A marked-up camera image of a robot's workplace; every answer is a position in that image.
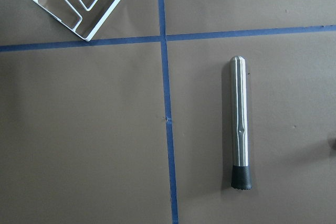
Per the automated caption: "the steel muddler black tip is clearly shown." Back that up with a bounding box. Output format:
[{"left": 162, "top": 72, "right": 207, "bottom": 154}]
[{"left": 230, "top": 56, "right": 252, "bottom": 190}]

